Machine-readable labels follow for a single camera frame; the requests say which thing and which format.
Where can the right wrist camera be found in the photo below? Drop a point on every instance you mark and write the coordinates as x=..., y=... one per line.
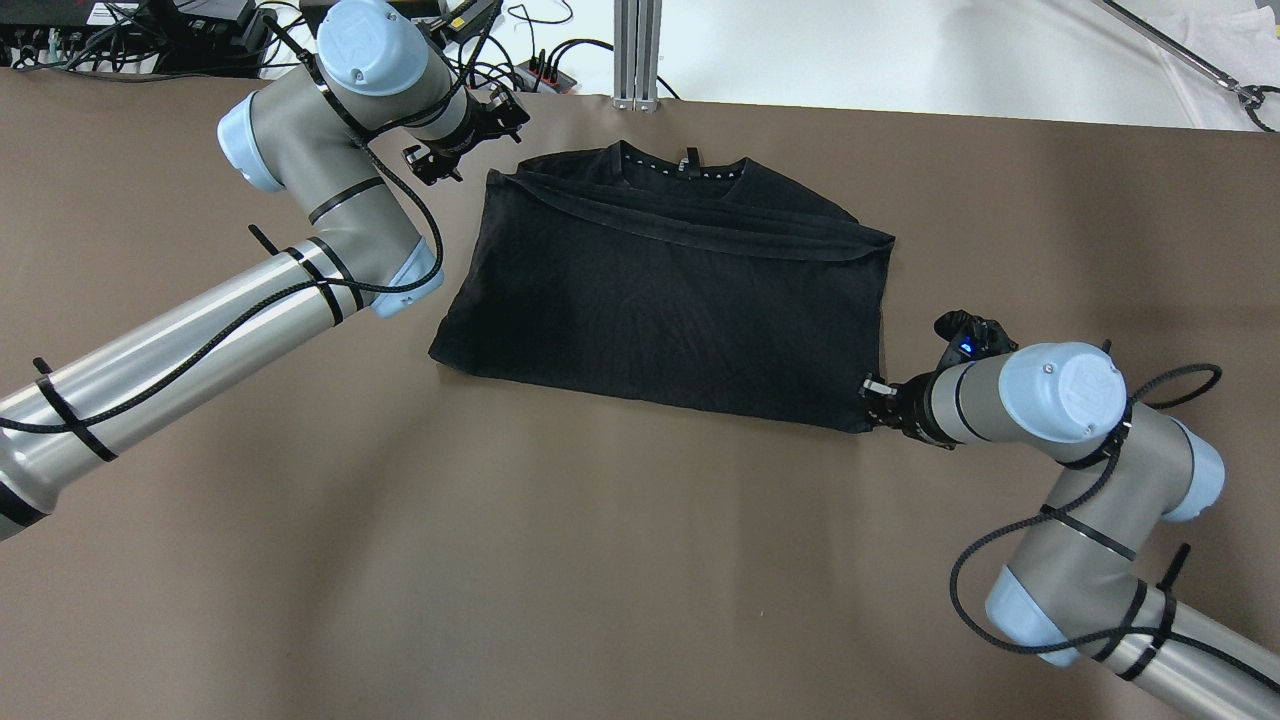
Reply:
x=971, y=338

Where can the white cloth on table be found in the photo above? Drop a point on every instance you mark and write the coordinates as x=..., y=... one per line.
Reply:
x=1244, y=45

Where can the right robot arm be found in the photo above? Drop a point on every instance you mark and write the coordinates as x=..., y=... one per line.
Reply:
x=1068, y=591

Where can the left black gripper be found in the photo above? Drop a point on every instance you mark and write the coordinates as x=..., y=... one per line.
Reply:
x=462, y=135

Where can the black power adapter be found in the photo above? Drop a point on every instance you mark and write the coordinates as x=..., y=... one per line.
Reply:
x=449, y=21

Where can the orange power strip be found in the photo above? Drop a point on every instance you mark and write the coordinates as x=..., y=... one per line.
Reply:
x=530, y=77

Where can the black graphic t-shirt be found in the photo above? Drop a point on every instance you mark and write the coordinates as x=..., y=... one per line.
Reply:
x=731, y=290

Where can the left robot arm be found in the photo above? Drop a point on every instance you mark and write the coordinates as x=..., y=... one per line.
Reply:
x=371, y=246

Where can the aluminium frame post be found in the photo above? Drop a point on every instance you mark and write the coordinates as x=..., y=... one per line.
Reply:
x=636, y=45

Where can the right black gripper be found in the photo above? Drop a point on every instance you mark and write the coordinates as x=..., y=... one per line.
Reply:
x=912, y=404

